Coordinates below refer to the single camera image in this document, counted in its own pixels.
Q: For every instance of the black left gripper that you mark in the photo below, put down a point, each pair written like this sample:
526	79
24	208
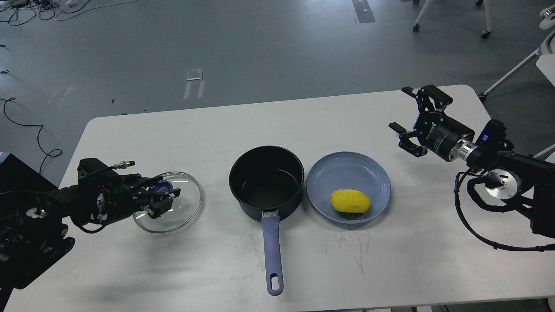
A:
122	195

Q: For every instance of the glass pot lid blue knob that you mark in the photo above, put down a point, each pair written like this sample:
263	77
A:
184	207

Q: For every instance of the blue plate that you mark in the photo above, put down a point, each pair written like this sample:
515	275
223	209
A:
348	170

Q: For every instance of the black box at left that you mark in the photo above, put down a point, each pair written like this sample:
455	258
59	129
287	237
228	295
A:
17	175

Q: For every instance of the yellow potato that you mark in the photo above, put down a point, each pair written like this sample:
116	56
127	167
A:
350	201

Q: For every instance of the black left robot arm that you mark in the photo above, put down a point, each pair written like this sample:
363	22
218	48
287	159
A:
33	234

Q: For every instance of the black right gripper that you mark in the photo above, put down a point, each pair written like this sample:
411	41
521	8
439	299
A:
434	130

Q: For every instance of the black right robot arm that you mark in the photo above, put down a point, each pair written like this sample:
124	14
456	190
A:
500	179

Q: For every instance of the black pot with blue handle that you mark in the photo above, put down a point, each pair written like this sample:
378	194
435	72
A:
268	183

